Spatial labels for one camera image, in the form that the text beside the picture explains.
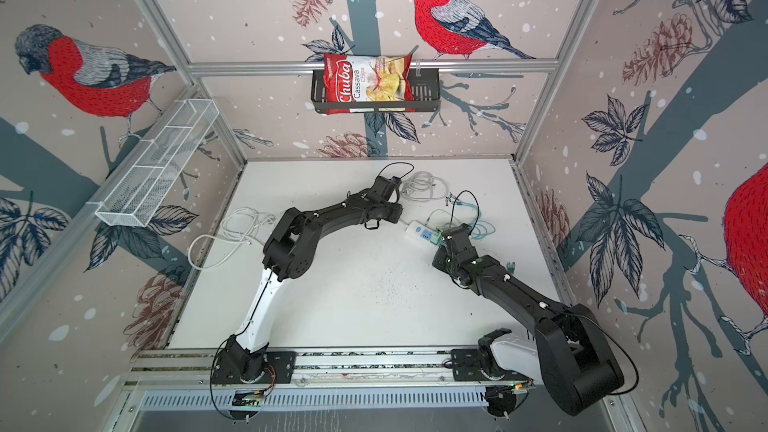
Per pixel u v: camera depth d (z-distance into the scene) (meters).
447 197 1.10
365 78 0.88
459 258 0.67
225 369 0.73
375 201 0.83
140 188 0.73
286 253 0.61
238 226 1.01
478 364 0.73
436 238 0.90
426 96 0.95
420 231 0.97
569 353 0.41
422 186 1.13
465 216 1.06
